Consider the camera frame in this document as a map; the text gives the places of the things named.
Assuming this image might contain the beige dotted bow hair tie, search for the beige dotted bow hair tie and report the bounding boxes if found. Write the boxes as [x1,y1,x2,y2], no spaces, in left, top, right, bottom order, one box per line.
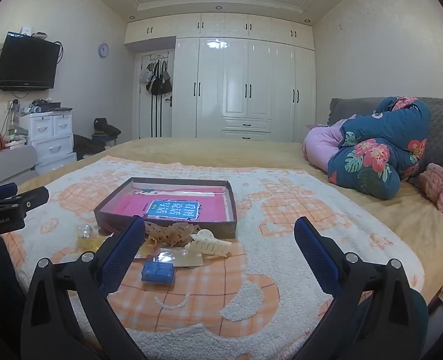
[144,222,201,248]

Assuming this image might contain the orange plaid fleece blanket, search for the orange plaid fleece blanket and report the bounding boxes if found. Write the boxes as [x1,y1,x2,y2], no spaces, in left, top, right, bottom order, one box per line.
[0,155,426,346]

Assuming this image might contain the small amber glass bottle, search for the small amber glass bottle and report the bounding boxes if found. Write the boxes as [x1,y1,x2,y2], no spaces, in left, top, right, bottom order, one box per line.
[75,225,95,250]

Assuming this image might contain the white glossy wardrobe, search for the white glossy wardrobe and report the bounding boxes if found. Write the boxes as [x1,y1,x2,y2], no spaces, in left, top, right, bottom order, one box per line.
[124,12,316,143]

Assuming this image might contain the pile of dark clothes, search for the pile of dark clothes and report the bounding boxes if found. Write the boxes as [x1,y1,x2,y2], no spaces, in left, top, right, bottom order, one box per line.
[91,117,122,139]

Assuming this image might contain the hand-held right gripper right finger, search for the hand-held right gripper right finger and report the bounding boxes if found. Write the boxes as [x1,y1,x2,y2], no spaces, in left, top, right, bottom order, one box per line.
[294,216,420,360]

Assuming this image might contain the white plastic drawer cabinet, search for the white plastic drawer cabinet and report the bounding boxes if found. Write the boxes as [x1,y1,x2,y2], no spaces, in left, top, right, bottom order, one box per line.
[19,108,77,175]

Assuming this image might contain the pink book with blue label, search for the pink book with blue label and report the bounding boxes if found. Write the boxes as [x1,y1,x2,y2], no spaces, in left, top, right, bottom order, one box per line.
[111,194,233,224]

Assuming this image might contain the cream hair claw clip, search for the cream hair claw clip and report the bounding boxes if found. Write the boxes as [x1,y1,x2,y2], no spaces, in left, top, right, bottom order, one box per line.
[185,229,232,259]

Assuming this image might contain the brown cardboard box tray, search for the brown cardboard box tray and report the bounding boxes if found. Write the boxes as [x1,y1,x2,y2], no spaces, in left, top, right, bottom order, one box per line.
[94,176,238,239]

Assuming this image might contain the blue floral quilt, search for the blue floral quilt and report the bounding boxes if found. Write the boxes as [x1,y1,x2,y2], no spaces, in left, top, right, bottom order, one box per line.
[327,97,432,200]

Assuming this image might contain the white room door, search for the white room door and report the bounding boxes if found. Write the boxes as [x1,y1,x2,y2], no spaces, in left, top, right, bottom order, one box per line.
[134,50,175,139]

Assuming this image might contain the pink quilt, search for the pink quilt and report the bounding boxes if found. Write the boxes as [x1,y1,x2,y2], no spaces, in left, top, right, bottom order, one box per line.
[303,119,347,175]

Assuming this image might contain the hanging dark bags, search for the hanging dark bags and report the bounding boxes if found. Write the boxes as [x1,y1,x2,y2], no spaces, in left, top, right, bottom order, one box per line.
[139,60,173,96]

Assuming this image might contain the yellowish card packet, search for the yellowish card packet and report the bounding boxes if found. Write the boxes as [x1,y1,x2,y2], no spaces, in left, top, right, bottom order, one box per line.
[133,242,160,259]

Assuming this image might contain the black wall television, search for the black wall television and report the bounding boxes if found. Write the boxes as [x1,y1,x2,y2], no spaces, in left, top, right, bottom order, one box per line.
[0,32,61,91]

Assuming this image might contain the dark brown cloth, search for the dark brown cloth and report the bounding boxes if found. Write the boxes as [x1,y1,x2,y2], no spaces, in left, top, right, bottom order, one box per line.
[73,134,107,160]

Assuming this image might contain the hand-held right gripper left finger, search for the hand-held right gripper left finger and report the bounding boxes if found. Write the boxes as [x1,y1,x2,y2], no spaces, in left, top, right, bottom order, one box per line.
[21,215,147,360]

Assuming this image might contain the bed with yellow sheet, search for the bed with yellow sheet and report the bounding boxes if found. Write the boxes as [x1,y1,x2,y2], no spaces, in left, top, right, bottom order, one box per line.
[17,137,443,308]

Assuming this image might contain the black set-top box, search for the black set-top box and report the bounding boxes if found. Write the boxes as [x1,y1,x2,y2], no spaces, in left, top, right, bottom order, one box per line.
[32,99,62,113]

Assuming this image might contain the grey sofa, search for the grey sofa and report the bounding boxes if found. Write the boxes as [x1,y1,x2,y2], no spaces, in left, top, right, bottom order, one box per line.
[0,145,40,190]

